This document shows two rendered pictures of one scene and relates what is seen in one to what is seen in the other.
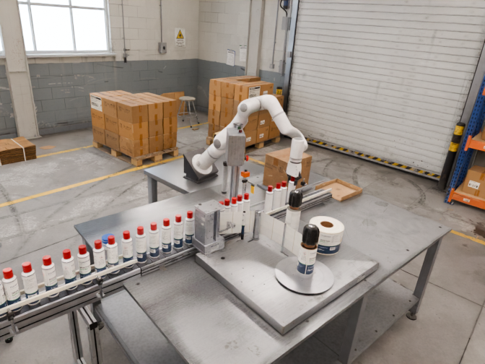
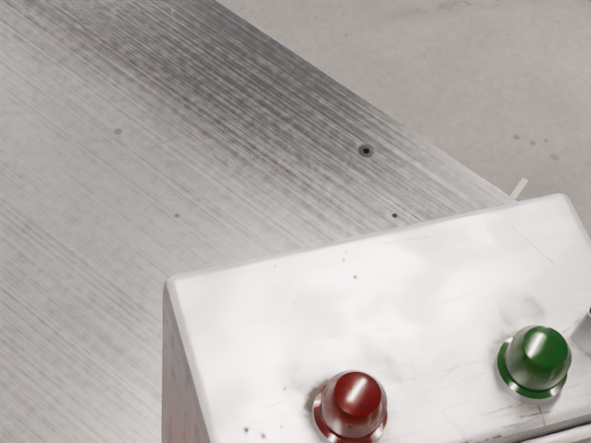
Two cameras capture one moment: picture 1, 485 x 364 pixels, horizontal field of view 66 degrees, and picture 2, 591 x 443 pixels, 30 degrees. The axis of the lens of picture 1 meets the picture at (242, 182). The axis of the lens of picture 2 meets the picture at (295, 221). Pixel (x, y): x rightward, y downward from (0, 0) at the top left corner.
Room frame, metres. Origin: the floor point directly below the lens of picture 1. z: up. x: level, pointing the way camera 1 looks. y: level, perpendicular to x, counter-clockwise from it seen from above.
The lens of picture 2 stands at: (2.03, -0.10, 1.83)
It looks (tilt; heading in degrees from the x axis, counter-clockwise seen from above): 57 degrees down; 71
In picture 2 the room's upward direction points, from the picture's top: 11 degrees clockwise
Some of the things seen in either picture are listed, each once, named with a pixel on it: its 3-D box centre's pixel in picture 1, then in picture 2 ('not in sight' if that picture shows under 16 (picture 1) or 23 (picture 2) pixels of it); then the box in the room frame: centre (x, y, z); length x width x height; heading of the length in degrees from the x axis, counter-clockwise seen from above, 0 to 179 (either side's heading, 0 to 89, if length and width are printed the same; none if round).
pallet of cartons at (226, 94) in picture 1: (246, 113); not in sight; (6.60, 0.03, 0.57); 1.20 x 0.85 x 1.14; 143
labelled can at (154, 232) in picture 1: (154, 240); not in sight; (1.67, 0.45, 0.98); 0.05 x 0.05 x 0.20
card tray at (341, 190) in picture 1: (338, 189); not in sight; (2.83, -0.81, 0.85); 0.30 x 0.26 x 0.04; 133
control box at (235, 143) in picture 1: (234, 146); (375, 436); (2.14, 0.06, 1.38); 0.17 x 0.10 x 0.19; 8
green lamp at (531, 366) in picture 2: not in sight; (537, 358); (2.18, 0.04, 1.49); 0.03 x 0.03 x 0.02
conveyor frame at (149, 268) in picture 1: (251, 222); not in sight; (2.16, -0.08, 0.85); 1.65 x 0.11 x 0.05; 133
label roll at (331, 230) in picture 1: (325, 235); not in sight; (1.90, -0.51, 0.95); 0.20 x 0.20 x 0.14
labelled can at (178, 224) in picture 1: (178, 231); not in sight; (1.77, 0.34, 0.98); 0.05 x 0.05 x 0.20
